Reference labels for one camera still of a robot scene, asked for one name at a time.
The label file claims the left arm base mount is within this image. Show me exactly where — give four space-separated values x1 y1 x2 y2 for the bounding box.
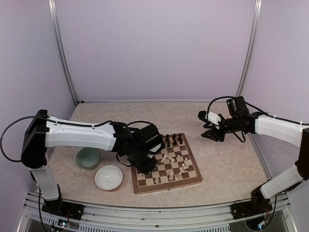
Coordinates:
42 201 84 220

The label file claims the aluminium frame post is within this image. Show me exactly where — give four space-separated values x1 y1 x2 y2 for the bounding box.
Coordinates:
236 0 263 97
48 0 79 107

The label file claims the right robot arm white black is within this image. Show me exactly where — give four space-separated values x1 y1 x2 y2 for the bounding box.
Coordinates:
198 96 309 215

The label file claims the black chess pieces row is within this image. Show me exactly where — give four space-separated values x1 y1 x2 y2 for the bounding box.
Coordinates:
163 133 184 148

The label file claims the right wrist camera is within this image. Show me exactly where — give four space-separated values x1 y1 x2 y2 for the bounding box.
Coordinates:
197 111 222 125

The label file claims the right aluminium frame post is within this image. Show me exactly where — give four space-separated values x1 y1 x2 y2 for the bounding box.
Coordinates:
236 0 263 97

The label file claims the green glass bowl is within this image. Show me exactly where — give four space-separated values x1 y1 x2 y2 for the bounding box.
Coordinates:
75 147 101 170

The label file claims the front aluminium rail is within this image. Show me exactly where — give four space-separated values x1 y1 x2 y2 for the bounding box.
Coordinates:
16 192 297 232

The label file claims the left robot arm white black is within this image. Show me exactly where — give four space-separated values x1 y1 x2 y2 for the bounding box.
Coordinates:
0 109 165 215

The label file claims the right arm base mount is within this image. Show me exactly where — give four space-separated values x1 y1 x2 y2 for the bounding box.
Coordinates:
230 201 273 220

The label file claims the wooden chess board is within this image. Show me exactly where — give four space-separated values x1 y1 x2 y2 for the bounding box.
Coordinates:
131 133 202 195

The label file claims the white ceramic bowl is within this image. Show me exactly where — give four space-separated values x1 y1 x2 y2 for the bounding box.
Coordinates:
95 165 123 191

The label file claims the left aluminium frame post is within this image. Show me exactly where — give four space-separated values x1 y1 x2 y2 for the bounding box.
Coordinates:
48 0 79 107

